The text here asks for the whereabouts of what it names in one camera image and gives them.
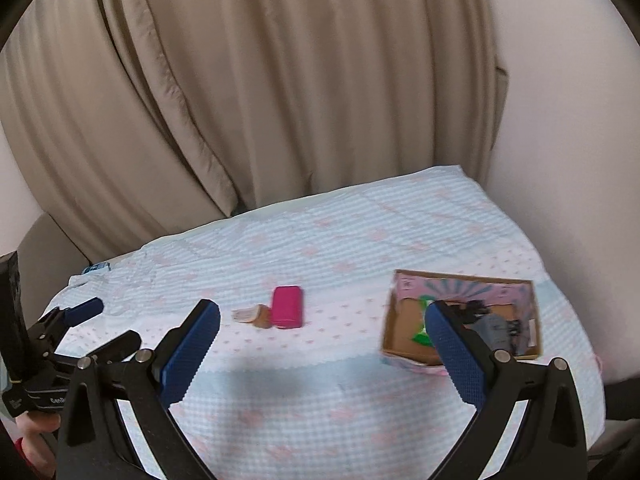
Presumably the plain black sock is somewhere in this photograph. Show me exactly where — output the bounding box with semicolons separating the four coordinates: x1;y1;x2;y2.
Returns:
462;300;489;324

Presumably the beige padded headboard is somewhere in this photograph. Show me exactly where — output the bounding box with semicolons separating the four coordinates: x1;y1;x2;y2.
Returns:
15;212;94;322

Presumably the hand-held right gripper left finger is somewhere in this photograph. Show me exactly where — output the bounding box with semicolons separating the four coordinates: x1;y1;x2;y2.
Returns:
57;298;222;480

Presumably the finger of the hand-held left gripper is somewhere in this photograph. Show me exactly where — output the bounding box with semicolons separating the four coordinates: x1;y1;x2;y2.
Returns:
47;330;143;367
36;297;105;343

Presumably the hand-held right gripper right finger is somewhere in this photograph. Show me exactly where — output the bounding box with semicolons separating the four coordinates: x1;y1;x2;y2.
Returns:
424;300;589;480

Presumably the pink cardboard box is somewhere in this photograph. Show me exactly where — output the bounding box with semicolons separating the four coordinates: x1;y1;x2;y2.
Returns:
381;269;544;377

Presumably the beige pleated curtain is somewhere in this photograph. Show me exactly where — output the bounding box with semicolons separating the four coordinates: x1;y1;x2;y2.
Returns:
0;0;509;261

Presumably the grey sock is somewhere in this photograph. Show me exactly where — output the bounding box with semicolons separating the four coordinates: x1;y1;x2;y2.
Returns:
472;314;514;352

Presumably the black patterned sock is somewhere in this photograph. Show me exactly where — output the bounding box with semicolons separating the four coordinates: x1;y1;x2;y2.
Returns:
505;317;534;356

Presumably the light blue checked blanket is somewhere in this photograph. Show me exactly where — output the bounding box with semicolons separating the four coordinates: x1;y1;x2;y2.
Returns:
37;164;607;480

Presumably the green wet wipes packet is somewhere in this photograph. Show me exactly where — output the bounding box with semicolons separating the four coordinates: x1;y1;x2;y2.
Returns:
411;296;437;347

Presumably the person's left hand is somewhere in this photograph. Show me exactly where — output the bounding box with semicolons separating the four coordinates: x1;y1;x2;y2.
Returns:
17;411;61;479

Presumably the magenta rectangular pouch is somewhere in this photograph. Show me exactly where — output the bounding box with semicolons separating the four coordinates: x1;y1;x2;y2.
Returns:
272;286;305;330

